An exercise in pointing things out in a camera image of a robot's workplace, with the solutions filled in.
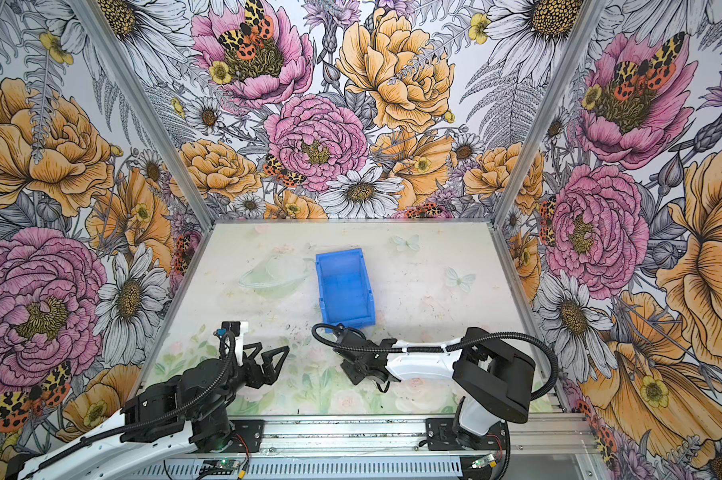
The blue plastic bin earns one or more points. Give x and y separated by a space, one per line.
345 293

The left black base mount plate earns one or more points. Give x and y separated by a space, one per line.
244 436

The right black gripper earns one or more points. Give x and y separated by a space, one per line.
347 368

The green circuit board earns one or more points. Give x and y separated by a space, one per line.
486 461
222 467

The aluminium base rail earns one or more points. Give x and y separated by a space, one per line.
402 435

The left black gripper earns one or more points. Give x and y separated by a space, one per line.
270 374

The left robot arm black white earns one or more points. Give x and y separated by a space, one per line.
185 414

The right green circuit board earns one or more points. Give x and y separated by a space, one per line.
486 461

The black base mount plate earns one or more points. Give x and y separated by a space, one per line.
443 434
244 436

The white vented cable duct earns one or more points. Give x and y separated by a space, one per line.
428 467

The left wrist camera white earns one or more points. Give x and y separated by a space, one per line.
230 337

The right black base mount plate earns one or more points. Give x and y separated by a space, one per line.
443 434

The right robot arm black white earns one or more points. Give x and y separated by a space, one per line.
495 377

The left green circuit board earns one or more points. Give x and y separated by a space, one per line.
222 467

